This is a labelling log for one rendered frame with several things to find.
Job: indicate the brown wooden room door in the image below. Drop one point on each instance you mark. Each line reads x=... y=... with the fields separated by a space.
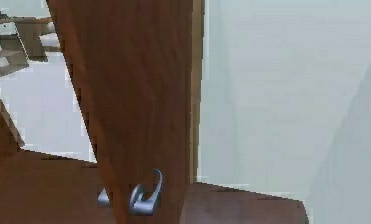
x=133 y=83

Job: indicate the brown wooden bed frame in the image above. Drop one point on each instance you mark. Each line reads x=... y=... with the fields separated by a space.
x=24 y=36

